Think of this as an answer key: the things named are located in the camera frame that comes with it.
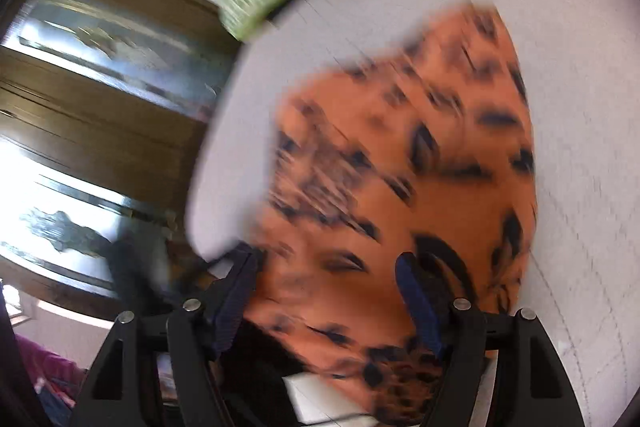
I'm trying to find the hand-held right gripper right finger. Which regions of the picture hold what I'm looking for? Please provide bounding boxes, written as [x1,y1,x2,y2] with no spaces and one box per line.
[395,252,583,427]

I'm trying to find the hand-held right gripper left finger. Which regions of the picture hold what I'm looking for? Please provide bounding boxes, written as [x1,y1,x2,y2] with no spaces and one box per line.
[67,249,258,427]

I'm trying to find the orange black floral garment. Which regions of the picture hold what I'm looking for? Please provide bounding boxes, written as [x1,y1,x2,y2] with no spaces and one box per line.
[245,4,540,425]

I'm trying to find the pink cloth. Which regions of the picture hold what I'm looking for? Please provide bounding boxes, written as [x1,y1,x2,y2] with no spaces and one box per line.
[15,337,86,408]

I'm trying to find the wooden glass-door cabinet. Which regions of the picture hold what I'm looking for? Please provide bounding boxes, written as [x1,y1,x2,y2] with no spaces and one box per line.
[0,0,241,323]

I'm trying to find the white paper sheet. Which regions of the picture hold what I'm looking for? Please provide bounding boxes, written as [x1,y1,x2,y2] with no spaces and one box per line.
[282,372,371,425]

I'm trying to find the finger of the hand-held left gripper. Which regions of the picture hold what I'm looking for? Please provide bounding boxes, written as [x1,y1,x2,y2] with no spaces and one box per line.
[107,229,173,313]

